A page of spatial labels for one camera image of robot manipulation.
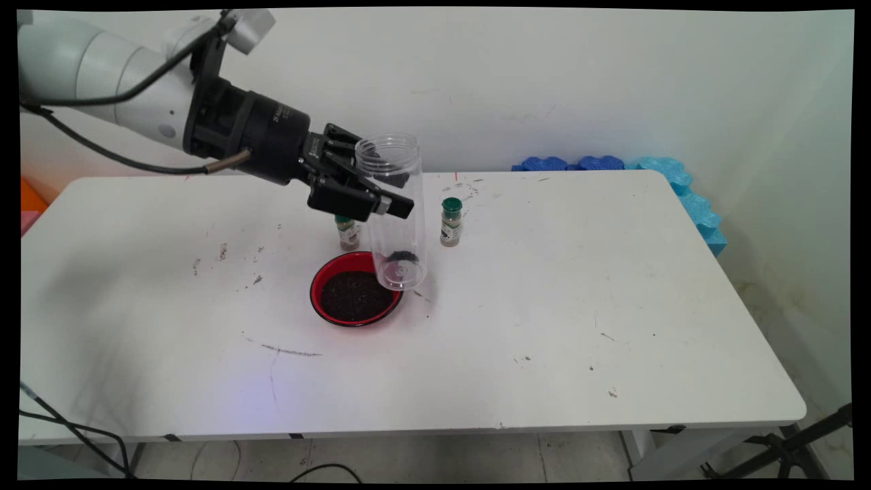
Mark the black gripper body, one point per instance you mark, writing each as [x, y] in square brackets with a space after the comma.
[279, 143]

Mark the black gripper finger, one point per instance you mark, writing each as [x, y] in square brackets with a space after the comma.
[343, 139]
[340, 197]

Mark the tall clear plastic jar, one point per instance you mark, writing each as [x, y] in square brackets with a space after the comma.
[401, 272]

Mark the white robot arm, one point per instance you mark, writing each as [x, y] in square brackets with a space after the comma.
[88, 68]

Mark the green-capped spice bottle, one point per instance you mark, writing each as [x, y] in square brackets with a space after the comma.
[450, 228]
[349, 235]

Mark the red bowl with black rim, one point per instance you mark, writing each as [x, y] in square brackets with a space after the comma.
[347, 299]

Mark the dark blue foam piece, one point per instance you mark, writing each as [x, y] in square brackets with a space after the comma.
[600, 163]
[541, 164]

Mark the orange block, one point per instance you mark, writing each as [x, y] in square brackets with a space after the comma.
[30, 196]

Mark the pink block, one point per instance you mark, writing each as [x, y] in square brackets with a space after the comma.
[28, 223]

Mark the light blue foam strip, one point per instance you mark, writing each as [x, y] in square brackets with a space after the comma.
[694, 201]

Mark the white table leg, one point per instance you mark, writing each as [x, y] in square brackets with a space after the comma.
[674, 452]

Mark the black tripod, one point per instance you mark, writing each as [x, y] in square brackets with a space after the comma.
[782, 449]

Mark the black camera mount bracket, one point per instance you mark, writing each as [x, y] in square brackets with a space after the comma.
[214, 116]

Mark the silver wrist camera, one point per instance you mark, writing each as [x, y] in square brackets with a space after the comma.
[252, 27]

